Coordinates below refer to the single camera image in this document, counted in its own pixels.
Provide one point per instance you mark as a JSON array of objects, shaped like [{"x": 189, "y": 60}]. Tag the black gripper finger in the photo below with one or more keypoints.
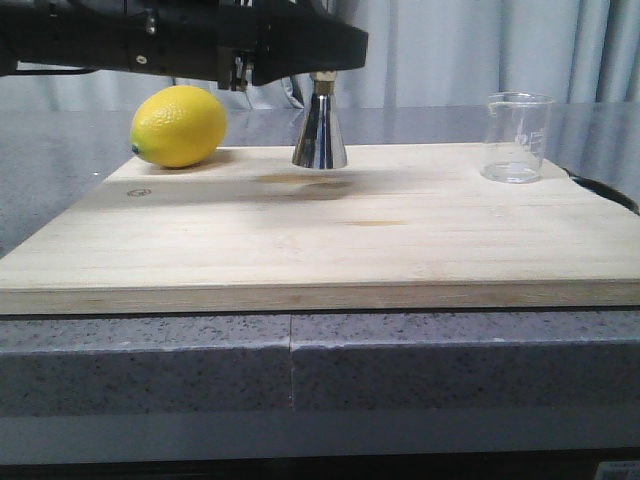
[{"x": 297, "y": 41}]

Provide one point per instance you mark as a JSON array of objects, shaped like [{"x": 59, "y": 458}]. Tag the yellow lemon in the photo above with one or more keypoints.
[{"x": 178, "y": 127}]

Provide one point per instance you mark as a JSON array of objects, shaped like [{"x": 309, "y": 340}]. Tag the grey curtain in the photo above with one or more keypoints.
[{"x": 420, "y": 53}]

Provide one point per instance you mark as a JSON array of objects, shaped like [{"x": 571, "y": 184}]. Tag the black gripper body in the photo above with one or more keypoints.
[{"x": 204, "y": 40}]

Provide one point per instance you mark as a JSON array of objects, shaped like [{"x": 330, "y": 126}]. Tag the clear glass beaker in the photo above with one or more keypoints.
[{"x": 516, "y": 136}]

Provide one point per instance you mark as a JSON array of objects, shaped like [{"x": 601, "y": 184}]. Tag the wooden cutting board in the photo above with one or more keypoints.
[{"x": 402, "y": 226}]

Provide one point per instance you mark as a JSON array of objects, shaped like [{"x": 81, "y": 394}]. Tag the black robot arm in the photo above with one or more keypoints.
[{"x": 65, "y": 33}]

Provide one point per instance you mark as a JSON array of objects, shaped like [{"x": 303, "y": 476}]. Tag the steel hourglass jigger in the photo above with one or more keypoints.
[{"x": 320, "y": 144}]

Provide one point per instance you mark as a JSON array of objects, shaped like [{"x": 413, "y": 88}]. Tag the white label sticker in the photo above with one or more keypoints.
[{"x": 618, "y": 470}]

